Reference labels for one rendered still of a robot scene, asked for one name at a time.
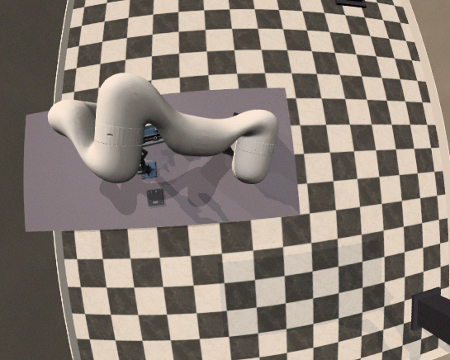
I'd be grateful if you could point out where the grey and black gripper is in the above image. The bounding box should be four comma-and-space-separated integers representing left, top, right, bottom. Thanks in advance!
140, 149, 148, 168

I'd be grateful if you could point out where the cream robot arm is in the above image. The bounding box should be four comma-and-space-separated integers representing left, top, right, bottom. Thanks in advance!
48, 73, 279, 184

